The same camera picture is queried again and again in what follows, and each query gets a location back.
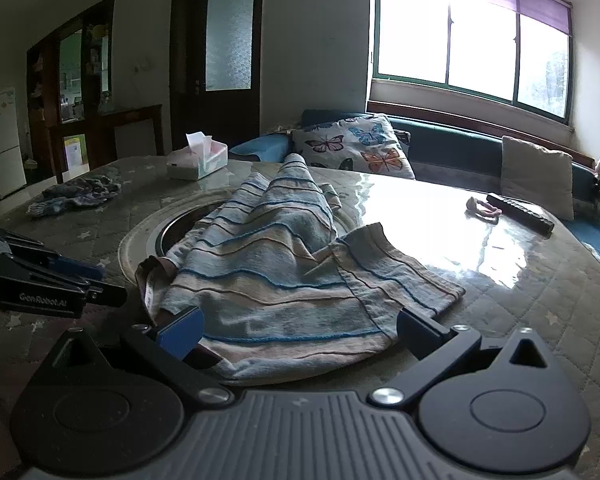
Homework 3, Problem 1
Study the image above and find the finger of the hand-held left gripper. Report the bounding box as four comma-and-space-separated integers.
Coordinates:
81, 284, 129, 308
45, 251, 105, 284

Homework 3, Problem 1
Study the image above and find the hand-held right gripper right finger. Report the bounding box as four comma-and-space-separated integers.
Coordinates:
369, 306, 556, 407

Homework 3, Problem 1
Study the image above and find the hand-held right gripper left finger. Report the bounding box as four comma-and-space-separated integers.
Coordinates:
55, 306, 233, 405

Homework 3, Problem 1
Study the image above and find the blue beige striped garment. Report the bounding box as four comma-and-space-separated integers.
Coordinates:
135, 152, 466, 381

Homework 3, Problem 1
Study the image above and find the blue patterned cloth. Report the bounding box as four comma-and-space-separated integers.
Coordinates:
26, 175, 122, 218

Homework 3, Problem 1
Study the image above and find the white fridge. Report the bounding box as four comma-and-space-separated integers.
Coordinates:
0, 87, 29, 200

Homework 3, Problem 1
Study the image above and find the black remote control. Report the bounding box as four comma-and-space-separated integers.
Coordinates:
486, 192, 555, 235

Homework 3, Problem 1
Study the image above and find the white tissue box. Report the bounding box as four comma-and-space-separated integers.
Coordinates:
166, 131, 229, 181

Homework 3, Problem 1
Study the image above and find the dark wooden cabinet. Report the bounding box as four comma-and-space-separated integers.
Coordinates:
26, 0, 164, 185

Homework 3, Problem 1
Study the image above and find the blue sofa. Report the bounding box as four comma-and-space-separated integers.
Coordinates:
229, 109, 600, 281

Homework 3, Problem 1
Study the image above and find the butterfly print pillow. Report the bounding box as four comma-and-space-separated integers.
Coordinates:
291, 114, 417, 181

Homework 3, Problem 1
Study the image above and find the grey square cushion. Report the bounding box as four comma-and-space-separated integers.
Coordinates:
500, 135, 576, 221

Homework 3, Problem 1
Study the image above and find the dark door with frosted glass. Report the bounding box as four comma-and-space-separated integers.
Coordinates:
170, 0, 266, 155

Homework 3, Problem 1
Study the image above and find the green framed window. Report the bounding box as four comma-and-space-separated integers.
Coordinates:
370, 0, 577, 125

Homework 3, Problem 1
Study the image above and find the pink hair tie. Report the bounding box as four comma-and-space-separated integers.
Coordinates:
465, 197, 502, 221

